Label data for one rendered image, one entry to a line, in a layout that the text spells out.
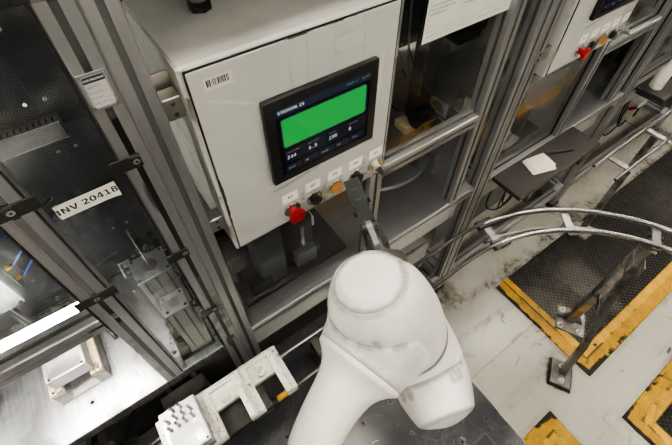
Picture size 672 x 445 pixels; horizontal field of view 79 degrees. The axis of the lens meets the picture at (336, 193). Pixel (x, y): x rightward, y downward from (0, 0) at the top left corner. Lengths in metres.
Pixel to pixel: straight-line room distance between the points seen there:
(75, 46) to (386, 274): 0.46
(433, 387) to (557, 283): 2.18
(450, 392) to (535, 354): 1.91
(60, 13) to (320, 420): 0.53
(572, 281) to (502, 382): 0.76
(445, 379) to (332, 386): 0.16
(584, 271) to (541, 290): 0.31
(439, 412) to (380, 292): 0.21
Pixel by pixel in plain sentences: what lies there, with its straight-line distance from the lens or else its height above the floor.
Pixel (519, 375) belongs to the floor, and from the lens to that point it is 2.39.
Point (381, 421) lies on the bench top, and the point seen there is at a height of 0.68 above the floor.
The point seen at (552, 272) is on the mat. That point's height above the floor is 0.01.
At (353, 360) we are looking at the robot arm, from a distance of 0.43.
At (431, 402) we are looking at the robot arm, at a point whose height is 1.59.
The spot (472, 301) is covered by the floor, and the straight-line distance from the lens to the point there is 2.47.
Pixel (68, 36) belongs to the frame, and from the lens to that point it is 0.61.
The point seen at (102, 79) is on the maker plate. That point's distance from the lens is 0.62.
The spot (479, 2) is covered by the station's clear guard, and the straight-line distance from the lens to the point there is 1.05.
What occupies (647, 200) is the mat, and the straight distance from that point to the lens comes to 3.43.
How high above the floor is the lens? 2.12
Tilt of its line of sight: 50 degrees down
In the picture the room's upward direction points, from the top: straight up
